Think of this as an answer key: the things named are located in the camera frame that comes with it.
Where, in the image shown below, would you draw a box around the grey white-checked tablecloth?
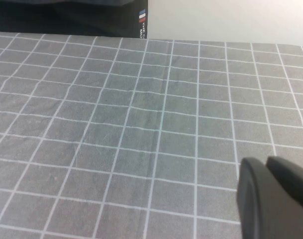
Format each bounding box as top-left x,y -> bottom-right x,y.
0,31 -> 303,239

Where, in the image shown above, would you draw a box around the person's black trousers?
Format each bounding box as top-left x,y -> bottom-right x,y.
0,0 -> 149,40

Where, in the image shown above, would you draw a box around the person's dark grey shirt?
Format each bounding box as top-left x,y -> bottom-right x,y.
0,0 -> 132,8

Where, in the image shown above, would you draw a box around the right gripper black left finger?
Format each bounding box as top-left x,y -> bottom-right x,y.
236,157 -> 303,239

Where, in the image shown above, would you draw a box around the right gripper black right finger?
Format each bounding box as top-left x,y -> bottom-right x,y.
265,155 -> 303,213

